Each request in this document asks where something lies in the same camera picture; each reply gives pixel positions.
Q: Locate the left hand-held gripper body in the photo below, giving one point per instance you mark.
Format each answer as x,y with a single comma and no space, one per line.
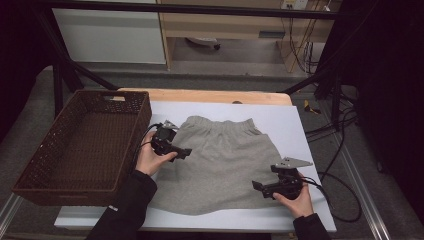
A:
163,138

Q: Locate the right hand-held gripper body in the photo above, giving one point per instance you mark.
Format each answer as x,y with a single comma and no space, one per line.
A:
290,183

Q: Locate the grey shorts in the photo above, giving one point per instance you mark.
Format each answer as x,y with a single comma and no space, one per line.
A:
220,166

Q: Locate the brown woven basket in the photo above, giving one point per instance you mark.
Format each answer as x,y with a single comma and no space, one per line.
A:
83,150

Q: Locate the person's right hand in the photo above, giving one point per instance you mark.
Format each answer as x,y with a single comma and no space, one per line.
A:
301,206

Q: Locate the person's left hand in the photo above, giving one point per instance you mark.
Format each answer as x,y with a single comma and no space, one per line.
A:
146,160

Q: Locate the white table sheet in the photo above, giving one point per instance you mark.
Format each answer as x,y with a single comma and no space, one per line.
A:
293,126

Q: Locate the yellow and black tool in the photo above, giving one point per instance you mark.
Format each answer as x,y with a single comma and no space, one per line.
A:
307,105

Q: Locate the white chair base with caster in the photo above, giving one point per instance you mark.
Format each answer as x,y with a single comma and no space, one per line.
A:
203,40

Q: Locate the white cabinet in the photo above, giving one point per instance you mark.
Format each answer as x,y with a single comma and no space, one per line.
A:
106,36

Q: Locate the light wooden desk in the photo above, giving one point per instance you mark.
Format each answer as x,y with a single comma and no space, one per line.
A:
216,26

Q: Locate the black curtain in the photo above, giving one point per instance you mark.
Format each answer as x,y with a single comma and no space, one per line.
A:
20,50
393,83

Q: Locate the white power strip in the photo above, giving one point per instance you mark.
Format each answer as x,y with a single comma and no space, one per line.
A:
295,4

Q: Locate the aluminium rail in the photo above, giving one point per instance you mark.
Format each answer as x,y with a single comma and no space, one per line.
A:
366,206
10,208

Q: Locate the black metal frame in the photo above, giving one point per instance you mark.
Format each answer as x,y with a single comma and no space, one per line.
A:
200,9

